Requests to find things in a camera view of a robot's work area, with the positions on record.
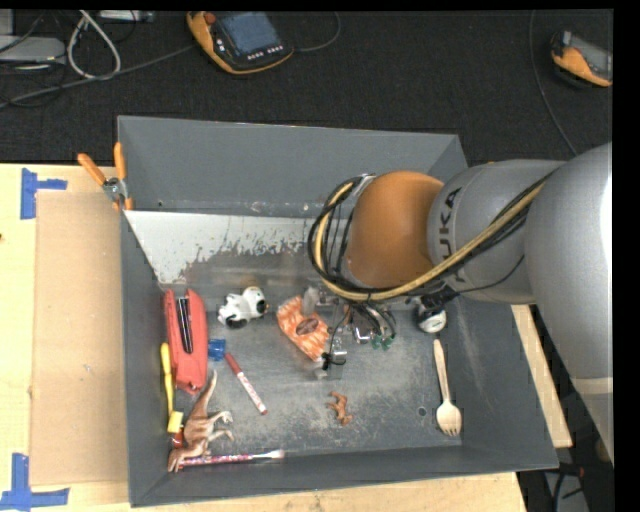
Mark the small brown toy animal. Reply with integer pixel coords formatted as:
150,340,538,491
326,391,354,427

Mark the orange and white patterned packet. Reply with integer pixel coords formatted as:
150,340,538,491
275,294,332,362

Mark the red and white marker pen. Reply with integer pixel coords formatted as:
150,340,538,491
223,352,269,416

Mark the white and black toy animal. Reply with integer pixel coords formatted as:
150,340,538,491
216,285,270,330

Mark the pale wooden fork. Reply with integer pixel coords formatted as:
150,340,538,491
432,338,464,437

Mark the pink patterned stick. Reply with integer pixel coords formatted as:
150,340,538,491
177,448,286,467

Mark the red toy toaster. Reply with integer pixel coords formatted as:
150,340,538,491
162,288,210,396

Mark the tan toy dinosaur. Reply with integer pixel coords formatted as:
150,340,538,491
167,369,235,474

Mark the yellow plastic tool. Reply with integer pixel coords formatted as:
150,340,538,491
159,342,186,435

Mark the grey metal bin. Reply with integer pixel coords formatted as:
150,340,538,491
116,115,560,507

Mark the brown cardboard board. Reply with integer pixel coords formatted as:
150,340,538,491
28,191,130,489

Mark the black cylinder on white bracket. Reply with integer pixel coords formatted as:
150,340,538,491
416,294,448,335

